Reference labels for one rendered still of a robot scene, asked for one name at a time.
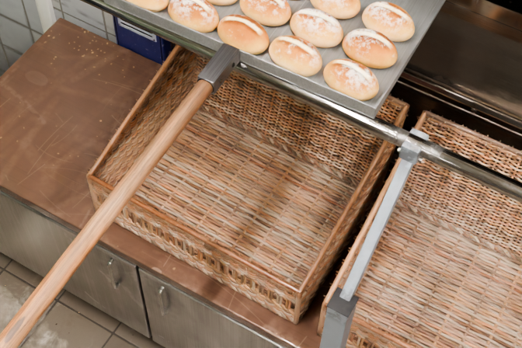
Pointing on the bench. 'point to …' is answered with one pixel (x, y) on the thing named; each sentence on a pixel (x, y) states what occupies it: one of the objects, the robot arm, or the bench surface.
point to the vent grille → (137, 29)
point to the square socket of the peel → (220, 66)
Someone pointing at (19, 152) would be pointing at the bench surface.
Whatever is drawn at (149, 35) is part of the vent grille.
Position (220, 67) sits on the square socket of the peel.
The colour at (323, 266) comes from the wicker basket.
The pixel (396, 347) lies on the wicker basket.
